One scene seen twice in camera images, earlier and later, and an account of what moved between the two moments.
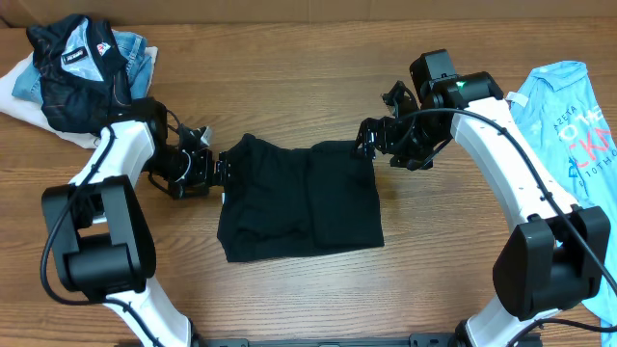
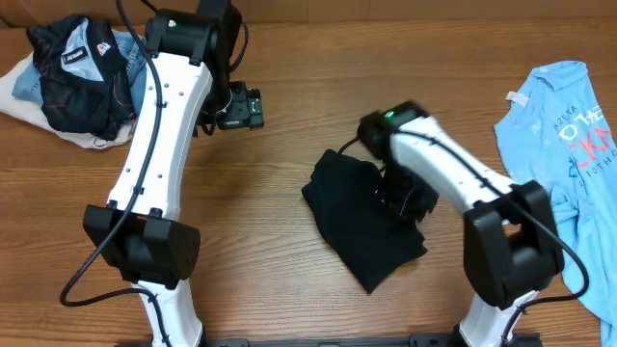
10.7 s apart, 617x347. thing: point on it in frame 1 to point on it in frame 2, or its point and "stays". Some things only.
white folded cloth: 34,113 stays
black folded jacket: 83,76 stays
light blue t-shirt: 560,119 stays
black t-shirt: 279,201 to 342,194
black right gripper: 369,137 to 419,208
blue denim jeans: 138,62 stays
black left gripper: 204,177 to 247,110
